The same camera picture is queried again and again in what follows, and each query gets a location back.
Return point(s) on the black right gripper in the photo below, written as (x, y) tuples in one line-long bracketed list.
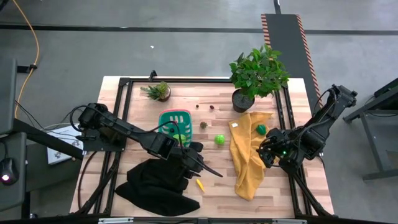
[(283, 146)]

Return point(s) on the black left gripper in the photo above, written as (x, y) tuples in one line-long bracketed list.
[(192, 163)]

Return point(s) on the yellow toy banana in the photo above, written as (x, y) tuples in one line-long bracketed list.
[(200, 185)]

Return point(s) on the dark green toy bell pepper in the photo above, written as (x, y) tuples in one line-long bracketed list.
[(261, 129)]

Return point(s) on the round green toy cabbage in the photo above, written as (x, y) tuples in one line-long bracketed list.
[(219, 139)]

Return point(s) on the light green ridged toy fruit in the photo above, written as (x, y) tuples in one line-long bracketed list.
[(180, 138)]

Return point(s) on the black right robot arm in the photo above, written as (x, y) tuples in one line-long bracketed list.
[(326, 124)]

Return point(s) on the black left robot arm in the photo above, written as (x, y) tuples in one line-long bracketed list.
[(124, 126)]

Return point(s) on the yellow cloth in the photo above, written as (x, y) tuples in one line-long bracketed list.
[(245, 161)]

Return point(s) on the white blank fabric label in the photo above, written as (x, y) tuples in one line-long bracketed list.
[(234, 124)]

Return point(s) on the red toy strawberry green leaves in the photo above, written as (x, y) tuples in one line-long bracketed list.
[(203, 125)]

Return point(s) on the black cloth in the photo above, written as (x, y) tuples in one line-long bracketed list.
[(155, 193)]

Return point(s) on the teal plastic basket orange rim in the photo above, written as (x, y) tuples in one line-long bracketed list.
[(177, 119)]

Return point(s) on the red toy cherry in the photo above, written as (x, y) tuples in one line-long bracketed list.
[(212, 107)]

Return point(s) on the large potted leafy plant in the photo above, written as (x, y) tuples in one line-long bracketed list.
[(258, 71)]

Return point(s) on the small potted succulent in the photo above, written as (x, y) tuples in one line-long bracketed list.
[(160, 91)]

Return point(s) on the black mat striped edges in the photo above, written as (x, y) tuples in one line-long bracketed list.
[(286, 34)]

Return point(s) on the black side table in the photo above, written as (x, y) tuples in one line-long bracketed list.
[(379, 102)]

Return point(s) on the white printed booklet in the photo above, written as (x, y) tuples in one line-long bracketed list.
[(62, 152)]

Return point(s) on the black desk beam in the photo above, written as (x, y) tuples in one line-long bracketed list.
[(46, 138)]

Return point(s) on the black floor strip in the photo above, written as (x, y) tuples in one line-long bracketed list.
[(124, 28)]

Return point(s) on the grey desk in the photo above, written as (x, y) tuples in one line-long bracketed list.
[(12, 199)]

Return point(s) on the black computer mouse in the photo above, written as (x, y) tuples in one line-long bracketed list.
[(7, 171)]

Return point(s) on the dark grey side panel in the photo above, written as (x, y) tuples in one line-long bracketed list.
[(7, 93)]

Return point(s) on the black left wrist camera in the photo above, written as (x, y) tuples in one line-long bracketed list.
[(196, 147)]

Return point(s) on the black aluminium table frame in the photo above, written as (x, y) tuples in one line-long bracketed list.
[(186, 80)]

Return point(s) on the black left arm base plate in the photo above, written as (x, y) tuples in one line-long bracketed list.
[(93, 144)]

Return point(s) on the black floor bracket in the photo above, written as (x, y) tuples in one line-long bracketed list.
[(26, 68)]

